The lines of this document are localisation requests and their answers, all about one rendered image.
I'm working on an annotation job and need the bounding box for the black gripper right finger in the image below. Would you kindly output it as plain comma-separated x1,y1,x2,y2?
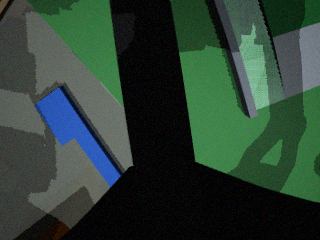
195,161,320,240

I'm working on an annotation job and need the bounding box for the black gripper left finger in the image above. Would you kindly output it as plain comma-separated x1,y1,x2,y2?
59,165,145,240

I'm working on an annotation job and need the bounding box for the green flat mat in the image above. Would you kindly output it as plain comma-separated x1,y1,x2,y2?
27,0,320,203

